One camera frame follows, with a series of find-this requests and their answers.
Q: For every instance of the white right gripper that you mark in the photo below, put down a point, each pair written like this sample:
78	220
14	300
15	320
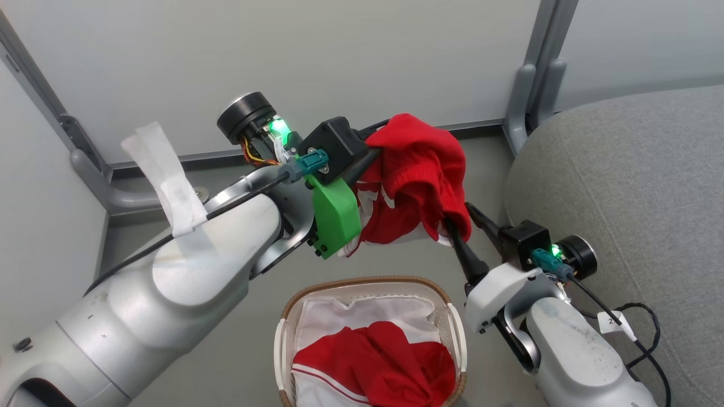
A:
500	288

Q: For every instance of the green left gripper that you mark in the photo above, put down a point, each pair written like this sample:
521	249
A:
336	217

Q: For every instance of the red white knit garment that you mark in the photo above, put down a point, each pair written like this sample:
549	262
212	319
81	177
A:
418	164

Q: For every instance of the red garment white stripes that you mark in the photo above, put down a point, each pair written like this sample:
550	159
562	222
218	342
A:
379	359

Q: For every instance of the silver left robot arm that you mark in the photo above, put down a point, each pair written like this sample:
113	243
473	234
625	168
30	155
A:
169	294

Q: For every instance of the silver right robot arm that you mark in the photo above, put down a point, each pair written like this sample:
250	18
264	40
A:
582	367

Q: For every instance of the white woven laundry basket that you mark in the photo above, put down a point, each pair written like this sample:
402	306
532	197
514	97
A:
370	282

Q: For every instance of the white basket liner cloth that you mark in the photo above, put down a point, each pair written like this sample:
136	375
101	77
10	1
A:
362	314

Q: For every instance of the grey fabric sofa seat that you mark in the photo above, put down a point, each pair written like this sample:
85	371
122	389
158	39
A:
639	186

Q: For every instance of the black right wrist motor cylinder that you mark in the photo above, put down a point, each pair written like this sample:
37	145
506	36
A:
580	257

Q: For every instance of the black wrist motor cylinder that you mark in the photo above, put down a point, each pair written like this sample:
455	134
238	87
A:
580	257
246	116

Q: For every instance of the black left wrist motor cylinder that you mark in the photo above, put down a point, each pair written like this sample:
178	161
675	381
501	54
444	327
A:
246	116

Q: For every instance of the grey partition double foot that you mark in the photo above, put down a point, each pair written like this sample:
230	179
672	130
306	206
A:
529	102

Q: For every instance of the translucent white tape strip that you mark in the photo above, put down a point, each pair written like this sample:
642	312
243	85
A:
169	181

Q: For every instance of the grey partition foot with caster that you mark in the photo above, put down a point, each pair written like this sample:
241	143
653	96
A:
130	199

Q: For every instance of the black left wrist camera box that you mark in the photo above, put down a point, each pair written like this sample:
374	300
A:
334	144

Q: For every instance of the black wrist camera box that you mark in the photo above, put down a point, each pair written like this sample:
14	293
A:
523	240
334	144

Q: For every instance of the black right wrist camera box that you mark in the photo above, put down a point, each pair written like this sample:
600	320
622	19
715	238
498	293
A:
523	240

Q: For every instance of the grey upright partition post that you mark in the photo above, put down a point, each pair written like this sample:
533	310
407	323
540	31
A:
546	34

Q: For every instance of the grey slanted partition post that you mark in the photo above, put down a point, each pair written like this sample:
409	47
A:
51	107

